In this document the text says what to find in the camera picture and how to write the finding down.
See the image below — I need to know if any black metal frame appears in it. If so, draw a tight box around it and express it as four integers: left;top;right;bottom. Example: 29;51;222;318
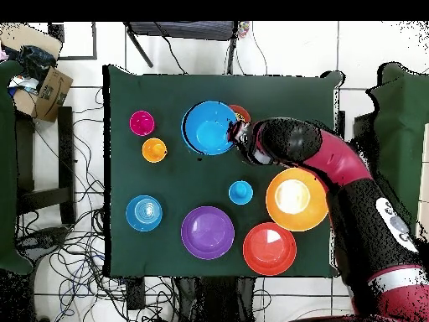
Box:
47;21;99;62

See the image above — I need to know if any large orange bowl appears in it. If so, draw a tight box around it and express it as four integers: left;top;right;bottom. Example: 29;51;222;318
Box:
265;167;330;233

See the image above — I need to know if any grey black floor base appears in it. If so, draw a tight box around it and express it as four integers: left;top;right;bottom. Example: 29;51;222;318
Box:
14;226;71;262

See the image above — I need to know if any black computer tower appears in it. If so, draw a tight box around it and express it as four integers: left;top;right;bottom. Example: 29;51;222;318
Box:
353;112;378;152

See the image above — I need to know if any small blue bowl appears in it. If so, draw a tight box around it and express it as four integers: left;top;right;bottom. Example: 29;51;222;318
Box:
125;195;164;233

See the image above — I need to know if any cardboard box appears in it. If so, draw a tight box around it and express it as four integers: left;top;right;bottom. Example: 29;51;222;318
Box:
0;22;75;123

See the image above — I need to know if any blue cup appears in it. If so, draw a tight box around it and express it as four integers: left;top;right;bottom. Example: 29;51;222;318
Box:
228;179;255;206

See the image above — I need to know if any green cloth covered table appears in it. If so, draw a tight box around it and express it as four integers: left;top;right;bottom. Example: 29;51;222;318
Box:
0;59;34;276
366;61;429;236

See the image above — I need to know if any black plastic bag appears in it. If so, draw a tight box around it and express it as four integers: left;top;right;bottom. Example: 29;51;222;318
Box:
16;44;58;85

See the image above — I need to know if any small red bowl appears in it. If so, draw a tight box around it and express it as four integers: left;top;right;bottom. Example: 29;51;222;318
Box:
229;104;252;124

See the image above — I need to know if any black power adapter box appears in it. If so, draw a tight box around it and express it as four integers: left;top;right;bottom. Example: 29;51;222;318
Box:
126;277;147;311

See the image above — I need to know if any dark green tablecloth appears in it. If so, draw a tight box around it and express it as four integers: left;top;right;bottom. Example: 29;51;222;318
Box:
101;64;346;279

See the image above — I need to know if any orange cup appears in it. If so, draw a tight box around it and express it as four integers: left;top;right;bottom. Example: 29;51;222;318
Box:
141;137;168;164

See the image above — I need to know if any purple bowl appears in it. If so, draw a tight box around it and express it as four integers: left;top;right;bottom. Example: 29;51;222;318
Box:
180;205;236;261

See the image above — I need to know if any black bench stand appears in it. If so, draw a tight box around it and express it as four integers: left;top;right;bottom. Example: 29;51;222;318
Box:
14;106;77;226

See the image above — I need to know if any large red bowl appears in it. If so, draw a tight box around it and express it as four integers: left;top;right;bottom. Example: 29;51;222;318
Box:
242;221;298;277

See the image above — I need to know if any tangle of floor cables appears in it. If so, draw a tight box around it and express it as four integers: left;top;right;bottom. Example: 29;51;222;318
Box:
14;86;272;322

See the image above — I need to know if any pink cup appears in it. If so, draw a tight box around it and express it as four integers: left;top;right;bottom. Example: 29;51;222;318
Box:
129;110;156;138

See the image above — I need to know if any large blue bowl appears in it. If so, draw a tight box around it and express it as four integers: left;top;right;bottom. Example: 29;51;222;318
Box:
180;100;239;157

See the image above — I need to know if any black folding chair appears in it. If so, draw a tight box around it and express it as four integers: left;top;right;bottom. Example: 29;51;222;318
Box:
122;21;240;75

